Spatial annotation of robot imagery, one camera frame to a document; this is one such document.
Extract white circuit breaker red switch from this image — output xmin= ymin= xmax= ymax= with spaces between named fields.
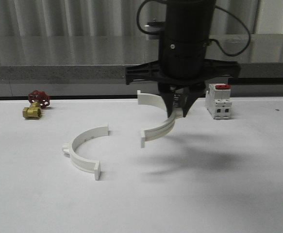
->
xmin=205 ymin=83 xmax=232 ymax=120

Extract grey stone counter ledge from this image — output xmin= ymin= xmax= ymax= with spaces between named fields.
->
xmin=0 ymin=34 xmax=283 ymax=83

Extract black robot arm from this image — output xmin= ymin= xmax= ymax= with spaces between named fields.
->
xmin=125 ymin=0 xmax=240 ymax=116

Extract brass valve red handwheel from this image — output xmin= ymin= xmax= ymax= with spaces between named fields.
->
xmin=22 ymin=90 xmax=50 ymax=119

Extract black cylindrical capacitor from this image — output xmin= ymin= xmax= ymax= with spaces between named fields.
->
xmin=173 ymin=89 xmax=185 ymax=109

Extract white half pipe clamp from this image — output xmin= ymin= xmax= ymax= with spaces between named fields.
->
xmin=62 ymin=124 xmax=109 ymax=181
xmin=137 ymin=90 xmax=183 ymax=148

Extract grey camera bracket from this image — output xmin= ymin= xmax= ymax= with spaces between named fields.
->
xmin=144 ymin=19 xmax=165 ymax=40

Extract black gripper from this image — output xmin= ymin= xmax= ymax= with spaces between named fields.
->
xmin=125 ymin=40 xmax=240 ymax=117

